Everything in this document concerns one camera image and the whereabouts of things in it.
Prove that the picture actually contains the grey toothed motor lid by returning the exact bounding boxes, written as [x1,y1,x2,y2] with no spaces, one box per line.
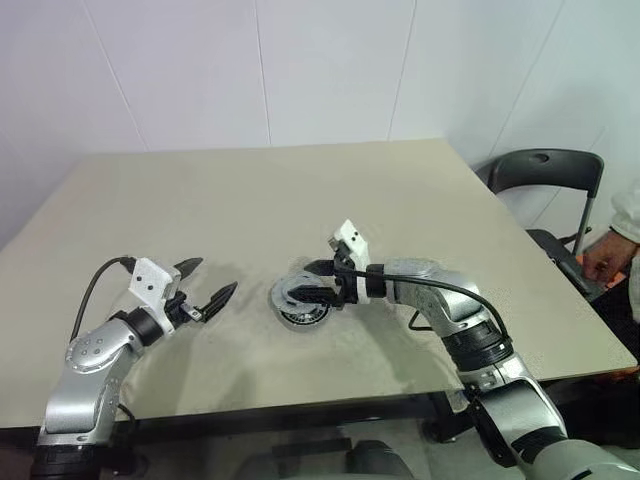
[272,273,335,314]

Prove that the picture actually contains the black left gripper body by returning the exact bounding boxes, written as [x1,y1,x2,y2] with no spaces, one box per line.
[163,291,206,327]

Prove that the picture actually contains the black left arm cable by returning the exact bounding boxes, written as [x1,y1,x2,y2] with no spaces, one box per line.
[71,256,137,344]

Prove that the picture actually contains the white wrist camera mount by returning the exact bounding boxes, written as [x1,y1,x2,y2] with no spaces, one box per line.
[127,257,182,332]
[332,218,374,305]

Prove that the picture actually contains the person bare hand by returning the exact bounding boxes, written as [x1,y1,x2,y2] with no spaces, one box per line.
[582,230,640,281]

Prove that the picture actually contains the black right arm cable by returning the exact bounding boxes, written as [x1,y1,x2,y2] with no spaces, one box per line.
[344,269,514,361]

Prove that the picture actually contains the black folding chair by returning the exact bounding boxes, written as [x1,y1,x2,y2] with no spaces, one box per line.
[474,148,621,301]

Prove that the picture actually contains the black table frame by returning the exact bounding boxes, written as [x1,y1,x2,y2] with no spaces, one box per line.
[0,367,640,451]

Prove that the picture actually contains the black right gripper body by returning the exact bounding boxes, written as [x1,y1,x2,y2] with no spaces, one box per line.
[328,243,360,310]

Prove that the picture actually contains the light grey robot torso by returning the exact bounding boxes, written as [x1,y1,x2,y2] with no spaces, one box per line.
[524,434,640,480]

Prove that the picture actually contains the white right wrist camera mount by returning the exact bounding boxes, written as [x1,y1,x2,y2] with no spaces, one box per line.
[332,218,374,305]

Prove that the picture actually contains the grey motor housing copper coils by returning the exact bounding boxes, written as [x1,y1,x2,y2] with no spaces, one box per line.
[277,304,334,332]

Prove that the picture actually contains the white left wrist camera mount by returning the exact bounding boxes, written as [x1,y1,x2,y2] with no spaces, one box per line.
[127,257,182,332]

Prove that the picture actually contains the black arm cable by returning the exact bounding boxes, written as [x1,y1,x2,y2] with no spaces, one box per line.
[344,269,514,361]
[71,256,137,344]

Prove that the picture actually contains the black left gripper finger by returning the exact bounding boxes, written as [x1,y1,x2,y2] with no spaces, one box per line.
[198,280,239,323]
[174,256,205,282]

